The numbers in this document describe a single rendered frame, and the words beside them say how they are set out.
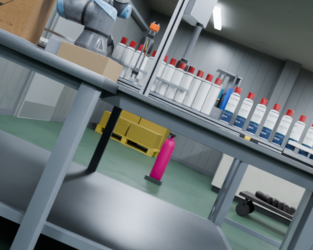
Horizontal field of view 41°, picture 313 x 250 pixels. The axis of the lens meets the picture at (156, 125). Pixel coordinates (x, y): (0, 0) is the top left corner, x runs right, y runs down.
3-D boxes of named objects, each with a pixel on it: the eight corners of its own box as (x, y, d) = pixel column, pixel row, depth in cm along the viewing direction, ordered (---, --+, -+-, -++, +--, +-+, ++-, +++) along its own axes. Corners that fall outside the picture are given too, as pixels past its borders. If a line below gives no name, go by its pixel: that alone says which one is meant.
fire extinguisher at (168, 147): (150, 183, 485) (172, 133, 484) (138, 174, 508) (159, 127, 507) (167, 188, 501) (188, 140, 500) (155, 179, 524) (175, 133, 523)
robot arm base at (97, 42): (108, 60, 194) (115, 40, 193) (101, 55, 179) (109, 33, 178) (78, 49, 195) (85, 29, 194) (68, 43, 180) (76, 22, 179)
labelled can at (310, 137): (304, 158, 224) (319, 123, 223) (307, 159, 218) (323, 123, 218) (295, 154, 223) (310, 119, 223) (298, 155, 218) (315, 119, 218)
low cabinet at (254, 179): (286, 212, 825) (302, 176, 823) (305, 233, 630) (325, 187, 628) (211, 178, 853) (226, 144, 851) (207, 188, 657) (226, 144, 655)
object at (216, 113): (220, 122, 236) (238, 80, 235) (223, 122, 223) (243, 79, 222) (197, 112, 236) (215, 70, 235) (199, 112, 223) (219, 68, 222)
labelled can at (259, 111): (253, 136, 223) (268, 100, 223) (255, 136, 218) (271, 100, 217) (244, 132, 223) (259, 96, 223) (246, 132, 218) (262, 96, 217)
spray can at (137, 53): (131, 83, 222) (147, 47, 221) (132, 83, 217) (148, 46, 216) (122, 79, 221) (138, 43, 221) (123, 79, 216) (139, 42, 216)
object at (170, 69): (163, 96, 222) (179, 61, 221) (163, 96, 217) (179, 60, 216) (154, 93, 222) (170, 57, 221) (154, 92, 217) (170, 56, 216)
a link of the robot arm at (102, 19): (106, 33, 180) (117, 3, 179) (77, 23, 181) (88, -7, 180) (112, 38, 191) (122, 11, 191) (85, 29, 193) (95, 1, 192)
